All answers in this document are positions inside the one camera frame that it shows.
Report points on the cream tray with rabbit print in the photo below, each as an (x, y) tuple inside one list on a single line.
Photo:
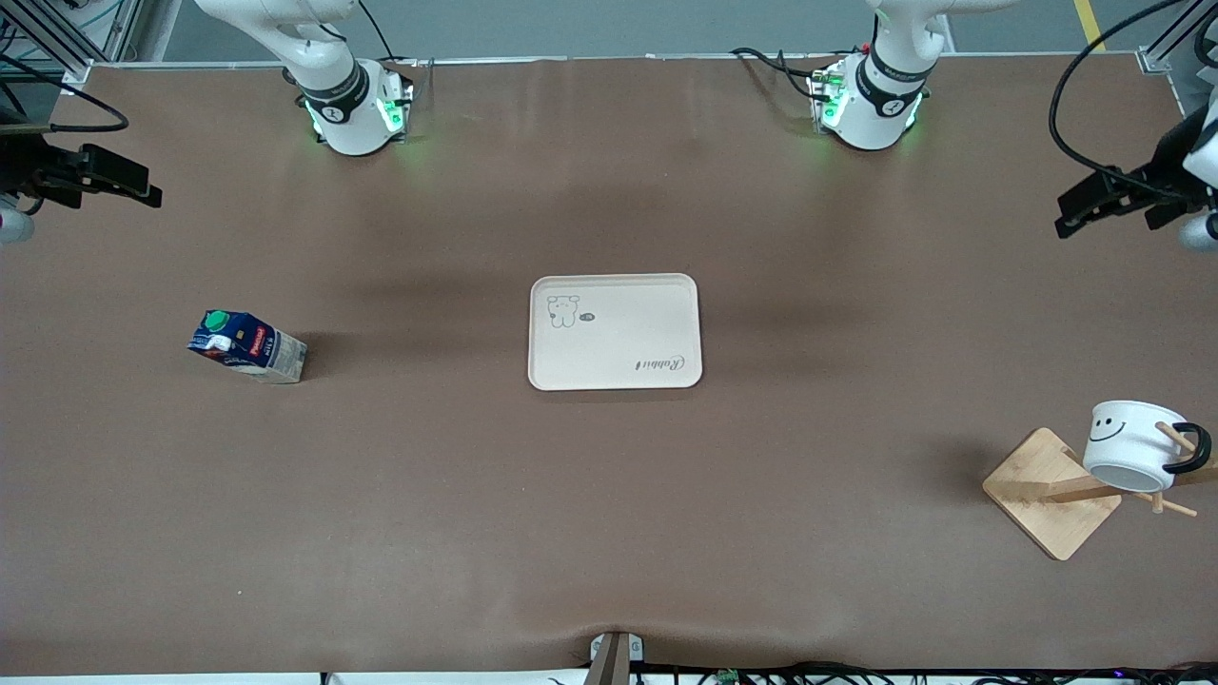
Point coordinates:
[(618, 333)]

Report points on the wooden cup rack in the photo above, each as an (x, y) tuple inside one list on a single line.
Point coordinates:
[(1042, 495)]

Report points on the metal table clamp bracket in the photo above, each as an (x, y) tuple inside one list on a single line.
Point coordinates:
[(616, 656)]

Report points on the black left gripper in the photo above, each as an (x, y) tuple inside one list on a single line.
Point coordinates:
[(1163, 172)]

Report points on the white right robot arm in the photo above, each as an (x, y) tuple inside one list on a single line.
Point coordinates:
[(352, 124)]

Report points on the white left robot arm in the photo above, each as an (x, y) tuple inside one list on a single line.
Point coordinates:
[(871, 119)]

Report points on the blue milk carton green cap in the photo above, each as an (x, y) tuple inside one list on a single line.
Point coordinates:
[(249, 347)]

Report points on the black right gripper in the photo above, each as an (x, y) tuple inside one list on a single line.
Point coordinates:
[(23, 167)]

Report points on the aluminium frame profile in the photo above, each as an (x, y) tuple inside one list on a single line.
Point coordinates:
[(57, 43), (1175, 43)]

